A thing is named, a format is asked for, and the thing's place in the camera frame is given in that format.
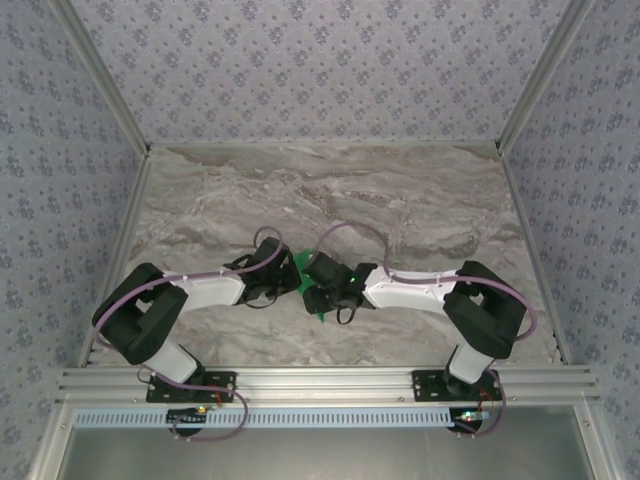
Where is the aluminium lower frame bar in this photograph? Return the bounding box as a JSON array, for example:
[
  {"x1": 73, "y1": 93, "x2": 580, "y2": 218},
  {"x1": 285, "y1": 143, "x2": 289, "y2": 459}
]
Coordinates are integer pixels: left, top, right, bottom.
[
  {"x1": 574, "y1": 403, "x2": 622, "y2": 480},
  {"x1": 28, "y1": 403, "x2": 76, "y2": 480}
]

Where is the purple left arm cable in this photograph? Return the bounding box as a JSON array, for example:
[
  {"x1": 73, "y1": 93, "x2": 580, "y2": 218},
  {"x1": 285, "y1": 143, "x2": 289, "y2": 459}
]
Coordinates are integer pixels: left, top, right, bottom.
[{"x1": 93, "y1": 226, "x2": 250, "y2": 444}]

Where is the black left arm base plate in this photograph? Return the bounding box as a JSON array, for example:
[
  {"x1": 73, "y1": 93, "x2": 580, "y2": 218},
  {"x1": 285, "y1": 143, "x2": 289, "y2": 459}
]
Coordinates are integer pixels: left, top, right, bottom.
[{"x1": 145, "y1": 370, "x2": 238, "y2": 404}]

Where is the slotted light blue cable duct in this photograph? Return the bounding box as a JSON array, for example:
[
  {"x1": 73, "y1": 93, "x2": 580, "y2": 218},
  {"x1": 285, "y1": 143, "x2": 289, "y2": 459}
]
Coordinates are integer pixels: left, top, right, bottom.
[{"x1": 73, "y1": 407, "x2": 484, "y2": 430}]

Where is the grey metal sheet panel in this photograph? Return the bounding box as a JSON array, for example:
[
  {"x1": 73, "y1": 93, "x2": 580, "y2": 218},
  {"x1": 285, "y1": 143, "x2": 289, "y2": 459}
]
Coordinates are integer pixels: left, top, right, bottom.
[{"x1": 54, "y1": 405, "x2": 601, "y2": 480}]

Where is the aluminium frame post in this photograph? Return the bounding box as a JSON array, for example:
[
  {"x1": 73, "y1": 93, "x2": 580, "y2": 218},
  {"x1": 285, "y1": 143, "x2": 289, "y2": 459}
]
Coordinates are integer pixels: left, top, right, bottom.
[
  {"x1": 493, "y1": 0, "x2": 597, "y2": 154},
  {"x1": 47, "y1": 0, "x2": 153, "y2": 157}
]

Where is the small black electronics board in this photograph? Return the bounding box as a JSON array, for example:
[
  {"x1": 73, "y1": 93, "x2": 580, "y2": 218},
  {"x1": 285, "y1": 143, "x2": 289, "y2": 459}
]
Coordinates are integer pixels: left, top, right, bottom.
[
  {"x1": 167, "y1": 407, "x2": 208, "y2": 427},
  {"x1": 452, "y1": 408, "x2": 494, "y2": 424}
]

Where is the green paper sheet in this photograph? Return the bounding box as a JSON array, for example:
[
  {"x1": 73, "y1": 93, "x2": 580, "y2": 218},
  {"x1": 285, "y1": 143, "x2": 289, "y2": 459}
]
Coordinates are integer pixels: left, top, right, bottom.
[{"x1": 292, "y1": 249, "x2": 331, "y2": 324}]

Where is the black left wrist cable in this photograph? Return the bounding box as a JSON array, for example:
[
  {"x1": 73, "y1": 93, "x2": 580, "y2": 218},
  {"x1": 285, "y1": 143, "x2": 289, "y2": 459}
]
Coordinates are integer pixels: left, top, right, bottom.
[{"x1": 243, "y1": 291, "x2": 282, "y2": 308}]

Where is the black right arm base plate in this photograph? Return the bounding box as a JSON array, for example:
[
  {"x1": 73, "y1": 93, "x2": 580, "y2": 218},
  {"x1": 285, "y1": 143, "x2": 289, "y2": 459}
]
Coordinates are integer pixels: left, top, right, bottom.
[{"x1": 409, "y1": 368, "x2": 504, "y2": 404}]

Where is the aluminium mounting rail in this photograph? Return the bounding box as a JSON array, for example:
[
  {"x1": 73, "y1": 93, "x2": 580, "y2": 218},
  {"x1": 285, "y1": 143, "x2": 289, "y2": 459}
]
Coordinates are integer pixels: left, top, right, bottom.
[{"x1": 55, "y1": 365, "x2": 601, "y2": 405}]

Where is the aluminium table side rail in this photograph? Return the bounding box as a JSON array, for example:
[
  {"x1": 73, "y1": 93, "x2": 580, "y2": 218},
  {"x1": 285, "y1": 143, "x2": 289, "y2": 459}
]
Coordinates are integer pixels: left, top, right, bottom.
[
  {"x1": 77, "y1": 148, "x2": 154, "y2": 369},
  {"x1": 494, "y1": 142, "x2": 574, "y2": 366}
]

